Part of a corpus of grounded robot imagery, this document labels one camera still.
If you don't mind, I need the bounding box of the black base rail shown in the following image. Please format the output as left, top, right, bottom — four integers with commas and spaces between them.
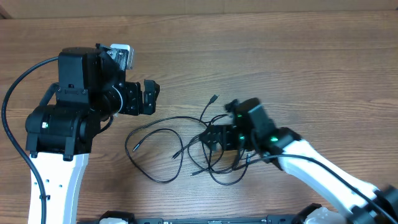
77, 203, 343, 224

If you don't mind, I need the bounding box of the cardboard back panel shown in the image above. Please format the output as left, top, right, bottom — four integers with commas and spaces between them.
1, 0, 397, 19

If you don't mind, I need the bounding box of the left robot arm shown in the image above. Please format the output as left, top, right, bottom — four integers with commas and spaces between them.
25, 44, 160, 223

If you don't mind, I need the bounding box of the left camera cable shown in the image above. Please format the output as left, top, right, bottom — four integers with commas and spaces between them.
1, 55, 60, 224

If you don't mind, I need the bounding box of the right camera cable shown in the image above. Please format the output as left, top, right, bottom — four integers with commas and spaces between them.
242, 154, 398, 224

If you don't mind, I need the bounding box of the black usb cable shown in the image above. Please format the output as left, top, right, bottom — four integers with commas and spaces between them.
171, 94, 259, 187
124, 116, 209, 184

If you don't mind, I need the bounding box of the camera cable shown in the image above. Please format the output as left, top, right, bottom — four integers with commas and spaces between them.
242, 154, 398, 224
1, 55, 60, 224

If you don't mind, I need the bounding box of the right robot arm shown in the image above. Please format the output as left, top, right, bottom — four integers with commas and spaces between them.
199, 98, 397, 223

